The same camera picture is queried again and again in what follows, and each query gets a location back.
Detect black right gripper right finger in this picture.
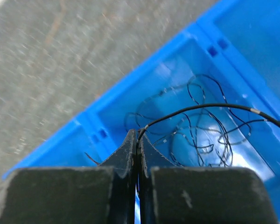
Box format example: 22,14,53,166
137,134,278,224

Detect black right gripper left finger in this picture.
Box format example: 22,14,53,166
0,130,137,224

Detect thin black wire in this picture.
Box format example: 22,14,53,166
124,74,280,168

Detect blue plastic bin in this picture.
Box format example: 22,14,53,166
16,0,280,221

